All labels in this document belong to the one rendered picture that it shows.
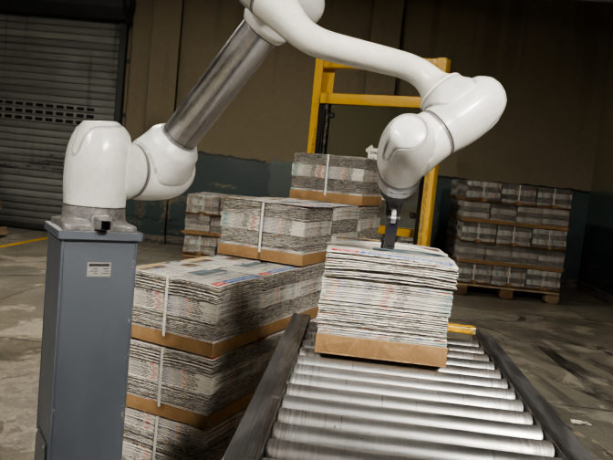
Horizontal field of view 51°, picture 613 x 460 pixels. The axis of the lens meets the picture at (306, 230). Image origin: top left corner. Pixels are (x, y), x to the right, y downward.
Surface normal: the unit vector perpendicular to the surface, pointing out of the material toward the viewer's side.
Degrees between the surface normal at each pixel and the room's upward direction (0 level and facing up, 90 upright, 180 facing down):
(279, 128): 90
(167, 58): 90
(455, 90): 58
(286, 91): 90
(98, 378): 90
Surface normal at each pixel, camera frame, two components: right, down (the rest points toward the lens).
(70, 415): 0.51, 0.12
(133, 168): 0.88, 0.08
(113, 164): 0.73, 0.11
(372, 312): -0.08, 0.08
